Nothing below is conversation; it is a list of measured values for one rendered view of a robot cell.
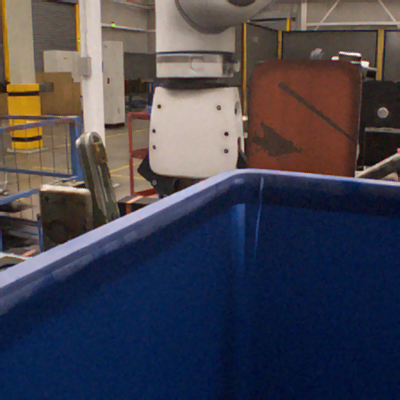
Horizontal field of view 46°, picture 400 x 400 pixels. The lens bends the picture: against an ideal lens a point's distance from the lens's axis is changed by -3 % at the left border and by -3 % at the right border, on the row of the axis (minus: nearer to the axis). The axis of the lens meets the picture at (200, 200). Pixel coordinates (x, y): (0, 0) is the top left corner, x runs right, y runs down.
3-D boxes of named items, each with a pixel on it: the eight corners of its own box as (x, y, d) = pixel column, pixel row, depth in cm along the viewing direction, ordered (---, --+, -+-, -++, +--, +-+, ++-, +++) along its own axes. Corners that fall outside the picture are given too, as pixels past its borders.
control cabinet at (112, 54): (85, 127, 1144) (80, 22, 1082) (98, 125, 1191) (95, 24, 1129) (112, 128, 1111) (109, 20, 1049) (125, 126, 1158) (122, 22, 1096)
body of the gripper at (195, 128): (249, 74, 53) (247, 171, 56) (165, 74, 56) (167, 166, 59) (231, 74, 46) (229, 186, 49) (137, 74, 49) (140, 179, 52)
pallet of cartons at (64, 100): (82, 116, 1439) (79, 71, 1405) (65, 119, 1367) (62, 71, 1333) (51, 116, 1484) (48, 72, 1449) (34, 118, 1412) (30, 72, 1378)
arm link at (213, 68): (246, 55, 53) (246, 82, 54) (174, 56, 56) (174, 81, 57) (225, 52, 45) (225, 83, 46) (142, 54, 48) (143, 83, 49)
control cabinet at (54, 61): (60, 117, 1445) (56, 35, 1383) (46, 116, 1465) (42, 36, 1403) (90, 112, 1588) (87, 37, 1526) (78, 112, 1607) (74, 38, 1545)
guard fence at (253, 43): (272, 142, 878) (276, 30, 828) (279, 142, 872) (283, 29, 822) (187, 176, 579) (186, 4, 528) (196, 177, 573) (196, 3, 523)
